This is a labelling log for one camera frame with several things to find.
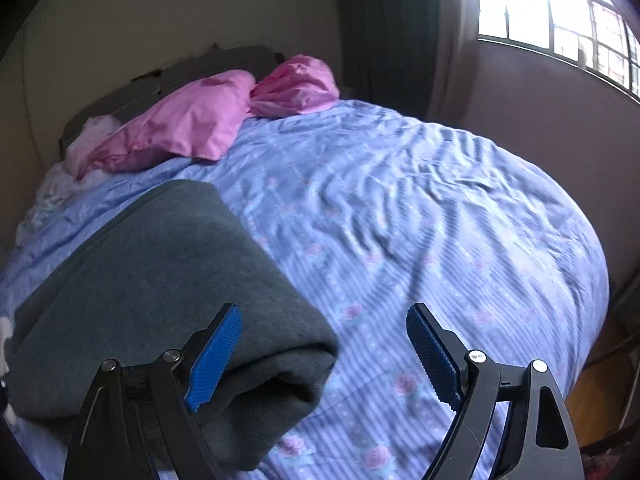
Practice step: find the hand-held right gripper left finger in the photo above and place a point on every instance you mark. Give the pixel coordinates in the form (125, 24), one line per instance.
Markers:
(215, 360)

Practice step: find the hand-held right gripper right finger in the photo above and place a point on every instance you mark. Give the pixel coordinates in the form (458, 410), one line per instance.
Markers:
(432, 357)

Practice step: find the dark grey sweat pants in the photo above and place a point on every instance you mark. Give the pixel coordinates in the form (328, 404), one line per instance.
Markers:
(150, 270)

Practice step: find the bed with blue floral sheet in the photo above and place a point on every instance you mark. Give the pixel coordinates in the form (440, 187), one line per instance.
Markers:
(425, 235)

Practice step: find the pink blanket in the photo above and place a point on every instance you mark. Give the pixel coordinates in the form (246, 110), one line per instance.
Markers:
(185, 120)

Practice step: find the white floral bedding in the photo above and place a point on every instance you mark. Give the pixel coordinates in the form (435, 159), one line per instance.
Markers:
(95, 132)

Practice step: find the small pink pillow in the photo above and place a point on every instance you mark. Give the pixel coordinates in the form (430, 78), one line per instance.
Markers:
(295, 85)

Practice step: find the grey padded headboard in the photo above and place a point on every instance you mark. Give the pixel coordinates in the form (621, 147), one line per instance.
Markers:
(200, 67)

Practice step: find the green curtain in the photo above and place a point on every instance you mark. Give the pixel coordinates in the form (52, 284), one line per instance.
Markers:
(390, 25)

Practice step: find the barred window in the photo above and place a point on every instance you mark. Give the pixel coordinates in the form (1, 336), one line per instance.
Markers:
(520, 0)

